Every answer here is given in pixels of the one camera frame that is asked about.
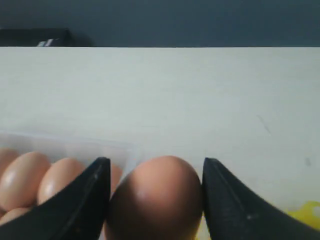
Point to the brown egg second row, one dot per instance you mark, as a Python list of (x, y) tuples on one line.
[(20, 181), (13, 214)]

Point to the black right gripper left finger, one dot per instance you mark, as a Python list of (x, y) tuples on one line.
[(77, 212)]

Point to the brown egg right middle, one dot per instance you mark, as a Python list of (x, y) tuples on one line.
[(115, 177)]

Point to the clear plastic bin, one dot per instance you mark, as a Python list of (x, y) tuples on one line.
[(86, 150)]

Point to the yellow plastic egg tray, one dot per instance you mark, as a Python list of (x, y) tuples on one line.
[(308, 213)]

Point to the black object behind table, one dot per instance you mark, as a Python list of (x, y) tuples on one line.
[(42, 37)]

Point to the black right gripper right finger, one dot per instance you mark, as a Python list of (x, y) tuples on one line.
[(234, 212)]

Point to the brown egg second row right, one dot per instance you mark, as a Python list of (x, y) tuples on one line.
[(20, 181)]

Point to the brown egg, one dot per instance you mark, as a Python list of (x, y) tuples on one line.
[(115, 177), (7, 155)]

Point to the brown egg third row right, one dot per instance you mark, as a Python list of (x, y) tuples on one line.
[(59, 175)]

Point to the brown egg back right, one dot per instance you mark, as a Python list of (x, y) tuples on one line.
[(7, 155)]

